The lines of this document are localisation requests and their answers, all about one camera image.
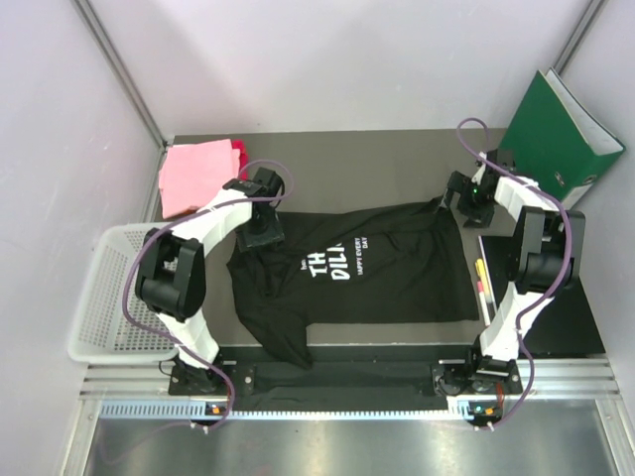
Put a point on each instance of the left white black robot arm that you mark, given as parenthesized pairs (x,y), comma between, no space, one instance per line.
(171,278)

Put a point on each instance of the black notebook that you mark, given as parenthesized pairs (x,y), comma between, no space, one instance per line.
(565,328)

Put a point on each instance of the white plastic basket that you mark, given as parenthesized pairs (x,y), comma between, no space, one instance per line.
(100,334)

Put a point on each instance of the perforated grey cable duct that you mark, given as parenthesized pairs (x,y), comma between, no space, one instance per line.
(200,410)

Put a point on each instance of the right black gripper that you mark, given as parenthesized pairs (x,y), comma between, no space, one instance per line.
(461,184)

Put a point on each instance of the yellow marker pen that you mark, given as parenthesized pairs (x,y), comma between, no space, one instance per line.
(481,270)

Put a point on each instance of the pink white marker pen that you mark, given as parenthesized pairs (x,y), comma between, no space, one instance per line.
(483,303)

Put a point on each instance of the folded red t shirt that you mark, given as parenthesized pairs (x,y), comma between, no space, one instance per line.
(243,158)

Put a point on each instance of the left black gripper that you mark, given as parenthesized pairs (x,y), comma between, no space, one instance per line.
(272,235)

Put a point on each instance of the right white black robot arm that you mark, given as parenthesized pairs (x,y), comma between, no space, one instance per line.
(544,260)

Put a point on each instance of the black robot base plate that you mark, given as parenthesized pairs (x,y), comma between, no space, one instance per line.
(361,378)

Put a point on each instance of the green ring binder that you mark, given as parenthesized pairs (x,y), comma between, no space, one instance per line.
(556,142)

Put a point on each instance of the black printed t shirt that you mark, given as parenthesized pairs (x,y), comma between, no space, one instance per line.
(394,264)

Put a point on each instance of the folded pink t shirt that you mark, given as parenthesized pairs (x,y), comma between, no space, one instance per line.
(193,174)

